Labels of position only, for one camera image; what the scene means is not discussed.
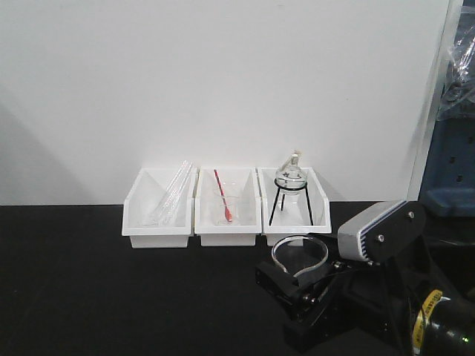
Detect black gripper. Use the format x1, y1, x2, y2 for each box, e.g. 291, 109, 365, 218
255, 233, 393, 351

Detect clear glass beaker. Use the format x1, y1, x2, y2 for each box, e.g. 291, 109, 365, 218
271, 235, 330, 286

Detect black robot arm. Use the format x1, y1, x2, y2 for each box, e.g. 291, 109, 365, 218
255, 228, 474, 355

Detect small beaker in bin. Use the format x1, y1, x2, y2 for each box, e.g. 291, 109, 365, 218
213, 196, 239, 225

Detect right white storage bin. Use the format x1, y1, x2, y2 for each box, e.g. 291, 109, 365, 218
257, 167, 332, 245

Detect white storage bin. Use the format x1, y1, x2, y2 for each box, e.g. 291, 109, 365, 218
257, 167, 332, 245
194, 167, 263, 246
122, 168, 197, 248

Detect black tripod stand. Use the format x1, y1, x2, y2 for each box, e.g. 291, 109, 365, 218
268, 178, 315, 226

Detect round glass flask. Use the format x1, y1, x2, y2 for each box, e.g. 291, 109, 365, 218
275, 151, 307, 195

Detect red stirring spatula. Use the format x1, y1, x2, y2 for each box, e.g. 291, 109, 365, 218
213, 169, 231, 199

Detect middle white storage bin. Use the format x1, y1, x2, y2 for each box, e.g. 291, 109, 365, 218
194, 167, 263, 246

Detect clear glass tubes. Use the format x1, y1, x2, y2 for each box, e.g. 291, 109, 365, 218
142, 160, 193, 226

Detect blue equipment rack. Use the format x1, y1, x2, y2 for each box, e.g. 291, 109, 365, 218
417, 0, 475, 218

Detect left white storage bin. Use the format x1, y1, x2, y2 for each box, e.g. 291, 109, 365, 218
122, 168, 197, 248

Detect clear plastic bag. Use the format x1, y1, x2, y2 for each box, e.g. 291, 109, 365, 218
437, 18, 474, 121

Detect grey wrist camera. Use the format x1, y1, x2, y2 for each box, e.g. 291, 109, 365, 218
337, 200, 407, 262

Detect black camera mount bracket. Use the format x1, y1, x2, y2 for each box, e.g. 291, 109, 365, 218
361, 202, 433, 297

